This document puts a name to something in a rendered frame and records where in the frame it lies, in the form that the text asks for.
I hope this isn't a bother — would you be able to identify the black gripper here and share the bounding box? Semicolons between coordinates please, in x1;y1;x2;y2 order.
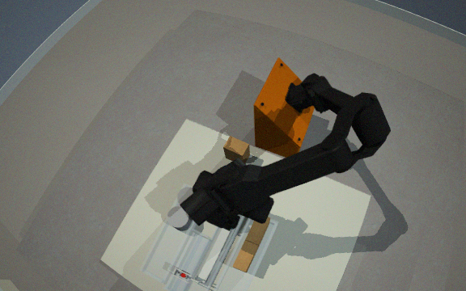
193;171;274;224

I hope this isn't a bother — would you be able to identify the grey cylinder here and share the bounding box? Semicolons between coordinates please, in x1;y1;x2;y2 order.
167;206;192;231
177;188;193;204

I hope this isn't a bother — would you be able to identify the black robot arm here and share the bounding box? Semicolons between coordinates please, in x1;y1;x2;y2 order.
180;73;391;230

